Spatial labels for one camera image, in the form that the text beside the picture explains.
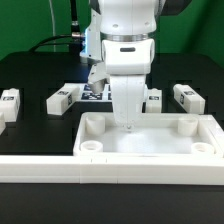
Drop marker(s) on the white desk top tray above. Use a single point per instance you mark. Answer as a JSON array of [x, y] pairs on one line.
[[160, 134]]

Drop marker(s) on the white L-shaped fence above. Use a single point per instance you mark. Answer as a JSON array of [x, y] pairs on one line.
[[94, 168]]

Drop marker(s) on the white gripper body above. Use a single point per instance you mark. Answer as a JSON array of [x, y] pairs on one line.
[[127, 93]]

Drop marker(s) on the white marker base plate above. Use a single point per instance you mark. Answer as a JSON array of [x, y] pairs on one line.
[[86, 95]]

